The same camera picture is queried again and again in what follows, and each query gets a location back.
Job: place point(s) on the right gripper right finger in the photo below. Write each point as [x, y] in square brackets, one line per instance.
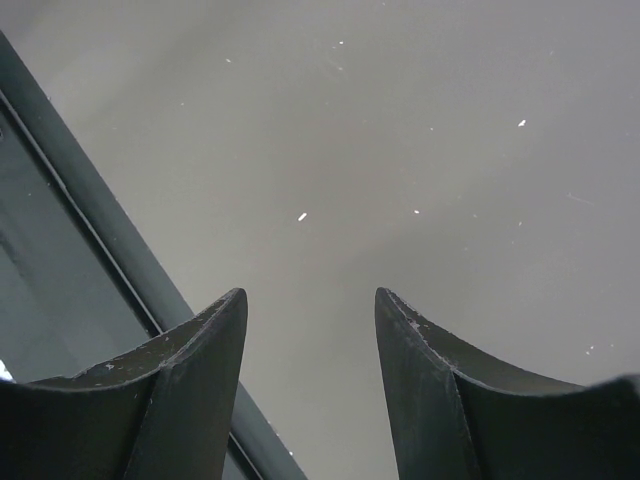
[421, 366]

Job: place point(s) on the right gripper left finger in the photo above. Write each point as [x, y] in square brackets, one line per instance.
[160, 411]

